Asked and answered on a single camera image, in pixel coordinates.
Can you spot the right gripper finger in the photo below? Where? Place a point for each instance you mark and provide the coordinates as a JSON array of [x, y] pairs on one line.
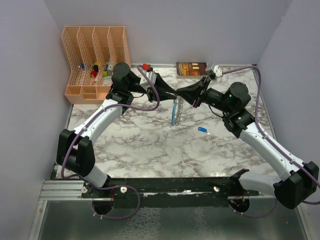
[[192, 89], [190, 99]]

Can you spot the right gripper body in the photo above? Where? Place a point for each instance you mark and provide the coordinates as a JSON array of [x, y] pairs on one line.
[[205, 93]]

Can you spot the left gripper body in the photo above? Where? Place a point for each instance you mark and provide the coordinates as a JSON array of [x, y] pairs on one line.
[[151, 94]]

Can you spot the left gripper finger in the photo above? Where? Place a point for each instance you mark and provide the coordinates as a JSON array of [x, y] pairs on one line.
[[163, 89], [164, 96]]

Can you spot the metal keyring holder blue handle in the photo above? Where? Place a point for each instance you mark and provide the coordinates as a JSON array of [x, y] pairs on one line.
[[177, 110]]

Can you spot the blue key tag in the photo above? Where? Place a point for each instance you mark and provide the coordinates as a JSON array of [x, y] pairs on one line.
[[203, 130]]

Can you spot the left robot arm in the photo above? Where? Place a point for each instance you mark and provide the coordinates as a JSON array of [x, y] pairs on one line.
[[128, 91]]

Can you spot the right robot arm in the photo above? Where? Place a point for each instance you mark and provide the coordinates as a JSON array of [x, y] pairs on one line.
[[295, 180]]

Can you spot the brown book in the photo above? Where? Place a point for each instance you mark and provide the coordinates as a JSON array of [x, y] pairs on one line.
[[191, 70]]

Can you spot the red round bottle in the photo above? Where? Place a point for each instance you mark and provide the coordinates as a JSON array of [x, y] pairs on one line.
[[93, 74]]

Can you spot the orange plastic file organizer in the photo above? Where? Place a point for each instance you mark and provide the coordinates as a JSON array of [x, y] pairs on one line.
[[93, 48]]

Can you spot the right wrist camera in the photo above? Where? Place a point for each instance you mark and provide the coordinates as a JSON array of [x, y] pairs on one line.
[[214, 71]]

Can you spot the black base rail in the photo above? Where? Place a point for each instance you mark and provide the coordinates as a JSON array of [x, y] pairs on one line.
[[163, 192]]

